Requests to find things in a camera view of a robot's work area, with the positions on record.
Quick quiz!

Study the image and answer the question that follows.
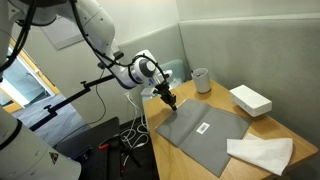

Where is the white cables bundle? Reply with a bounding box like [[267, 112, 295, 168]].
[[119, 94, 150, 151]]

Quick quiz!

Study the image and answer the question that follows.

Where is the white power strip box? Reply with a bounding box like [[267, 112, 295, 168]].
[[229, 84, 273, 118]]

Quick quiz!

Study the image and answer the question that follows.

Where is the black articulated camera stand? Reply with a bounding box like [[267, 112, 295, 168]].
[[29, 73, 116, 132]]

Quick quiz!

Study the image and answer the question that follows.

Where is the grey snowflake mat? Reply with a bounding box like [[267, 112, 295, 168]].
[[155, 98, 253, 178]]

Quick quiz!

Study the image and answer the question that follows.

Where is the orange wooden door frame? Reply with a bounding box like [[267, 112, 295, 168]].
[[0, 38, 62, 114]]

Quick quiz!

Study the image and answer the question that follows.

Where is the teal upholstered chair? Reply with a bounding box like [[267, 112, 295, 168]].
[[141, 59, 186, 101]]

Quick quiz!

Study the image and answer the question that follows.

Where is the black robot platform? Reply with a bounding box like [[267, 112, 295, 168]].
[[53, 116, 122, 180]]

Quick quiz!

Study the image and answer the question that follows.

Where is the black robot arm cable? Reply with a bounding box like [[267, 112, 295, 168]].
[[0, 0, 168, 88]]

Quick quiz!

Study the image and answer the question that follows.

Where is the orange handled black clamp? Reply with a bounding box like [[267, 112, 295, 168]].
[[98, 133, 143, 169]]

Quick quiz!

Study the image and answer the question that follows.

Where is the white paper tissue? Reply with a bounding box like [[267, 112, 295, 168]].
[[226, 133, 294, 177]]

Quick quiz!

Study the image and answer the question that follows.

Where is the long grey felt partition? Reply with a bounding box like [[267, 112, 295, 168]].
[[178, 14, 320, 149]]

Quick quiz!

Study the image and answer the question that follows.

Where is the white plastic bag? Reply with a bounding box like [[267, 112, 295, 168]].
[[141, 87, 158, 98]]

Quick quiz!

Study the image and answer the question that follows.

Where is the white ceramic mug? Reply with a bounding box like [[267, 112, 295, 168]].
[[190, 67, 212, 94]]

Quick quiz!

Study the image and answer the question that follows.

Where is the black camera on stand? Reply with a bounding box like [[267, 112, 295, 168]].
[[97, 50, 125, 70]]

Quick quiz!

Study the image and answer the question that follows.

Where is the thin black camera cable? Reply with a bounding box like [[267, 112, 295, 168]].
[[87, 68, 108, 126]]

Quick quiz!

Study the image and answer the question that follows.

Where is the grey wall poster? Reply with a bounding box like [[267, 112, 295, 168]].
[[41, 16, 85, 51]]

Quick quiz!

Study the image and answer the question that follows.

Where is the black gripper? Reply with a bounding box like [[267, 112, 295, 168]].
[[153, 81, 179, 111]]

